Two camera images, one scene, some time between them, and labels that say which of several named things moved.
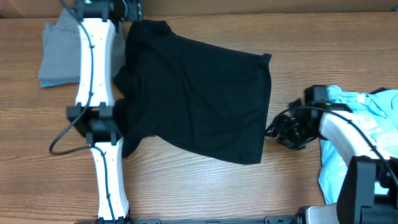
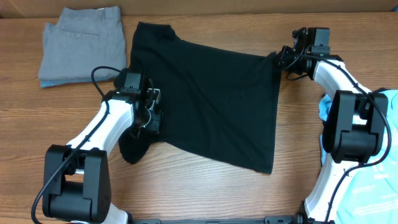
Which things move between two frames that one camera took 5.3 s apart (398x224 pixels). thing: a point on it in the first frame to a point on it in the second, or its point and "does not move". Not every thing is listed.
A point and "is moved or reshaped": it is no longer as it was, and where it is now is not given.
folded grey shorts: x=60 y=60 does not move
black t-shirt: x=191 y=94 is moved or reshaped
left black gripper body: x=134 y=12 to x=151 y=120
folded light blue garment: x=48 y=83 does not move
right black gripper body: x=297 y=132 to x=290 y=60
